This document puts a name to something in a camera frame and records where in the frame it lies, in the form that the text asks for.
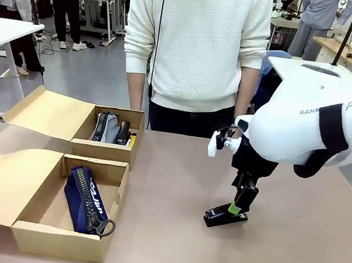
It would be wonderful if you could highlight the large cardboard box with lid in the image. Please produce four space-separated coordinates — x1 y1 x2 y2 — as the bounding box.
0 143 133 263

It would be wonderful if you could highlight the blue office chair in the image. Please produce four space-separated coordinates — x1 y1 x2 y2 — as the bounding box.
250 47 293 116

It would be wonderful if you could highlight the wooden top workbench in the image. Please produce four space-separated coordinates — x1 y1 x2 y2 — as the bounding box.
73 0 131 50

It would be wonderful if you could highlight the black stapler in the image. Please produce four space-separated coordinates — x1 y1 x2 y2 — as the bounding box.
113 119 133 147
201 204 250 234

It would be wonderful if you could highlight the black lanyard cord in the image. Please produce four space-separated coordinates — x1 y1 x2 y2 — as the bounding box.
146 0 167 99

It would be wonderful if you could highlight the person's right forearm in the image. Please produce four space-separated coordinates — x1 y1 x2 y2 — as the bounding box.
124 69 148 101

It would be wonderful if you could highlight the person in grey-blue clothes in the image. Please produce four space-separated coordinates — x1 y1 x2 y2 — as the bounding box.
286 0 352 66

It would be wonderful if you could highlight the person's left forearm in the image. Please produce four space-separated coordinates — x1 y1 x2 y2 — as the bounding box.
235 64 257 107

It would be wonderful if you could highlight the small cardboard box with lid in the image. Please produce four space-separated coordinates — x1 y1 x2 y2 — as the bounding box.
0 80 149 174

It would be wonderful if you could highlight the person in yellow patterned shirt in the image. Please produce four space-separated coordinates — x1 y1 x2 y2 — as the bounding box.
30 0 94 53

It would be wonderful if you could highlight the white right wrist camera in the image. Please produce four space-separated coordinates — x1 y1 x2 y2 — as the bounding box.
206 124 245 162

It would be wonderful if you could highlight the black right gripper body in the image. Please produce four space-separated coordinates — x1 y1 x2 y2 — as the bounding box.
229 135 282 185

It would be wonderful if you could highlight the person in white sweater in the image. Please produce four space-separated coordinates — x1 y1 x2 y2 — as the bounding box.
112 0 275 145

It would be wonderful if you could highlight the grey Campus pencil case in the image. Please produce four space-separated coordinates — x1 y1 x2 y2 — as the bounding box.
91 111 121 145

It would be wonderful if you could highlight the white table with metal legs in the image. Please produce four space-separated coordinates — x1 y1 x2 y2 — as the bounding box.
0 17 46 101

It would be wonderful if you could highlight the person's right hand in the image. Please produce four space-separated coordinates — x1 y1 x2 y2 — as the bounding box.
129 97 144 112

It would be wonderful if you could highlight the navy blue pencil case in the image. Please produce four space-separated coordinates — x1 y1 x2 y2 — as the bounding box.
59 163 124 239

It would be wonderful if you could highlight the person's left hand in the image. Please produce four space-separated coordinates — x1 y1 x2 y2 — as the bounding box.
233 102 251 120

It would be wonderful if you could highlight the wooden bench with white base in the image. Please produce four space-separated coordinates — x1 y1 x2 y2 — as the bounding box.
309 34 352 69

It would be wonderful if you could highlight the white table with dark frame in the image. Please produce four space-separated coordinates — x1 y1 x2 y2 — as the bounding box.
264 54 352 92

